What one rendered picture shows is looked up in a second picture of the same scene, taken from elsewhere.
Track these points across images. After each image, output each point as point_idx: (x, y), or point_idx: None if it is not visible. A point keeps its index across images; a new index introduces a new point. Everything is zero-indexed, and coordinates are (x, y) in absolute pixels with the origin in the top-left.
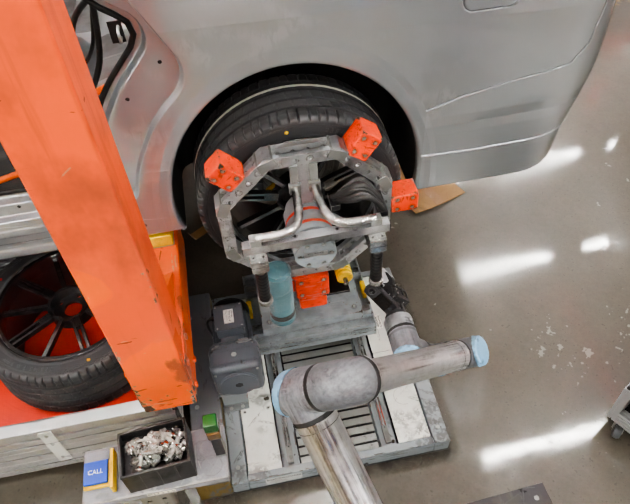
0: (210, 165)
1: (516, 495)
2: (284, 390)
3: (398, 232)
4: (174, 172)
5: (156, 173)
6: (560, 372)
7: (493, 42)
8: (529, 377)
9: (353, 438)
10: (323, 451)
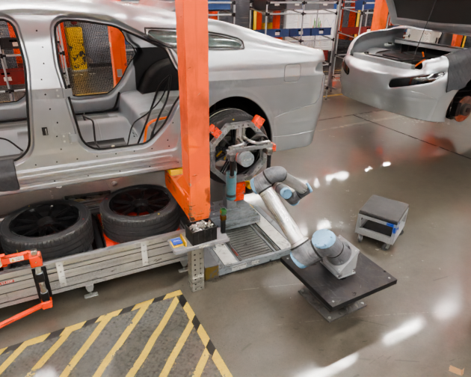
0: (210, 128)
1: None
2: (256, 179)
3: (255, 198)
4: None
5: None
6: (333, 228)
7: (292, 93)
8: None
9: (262, 251)
10: (272, 197)
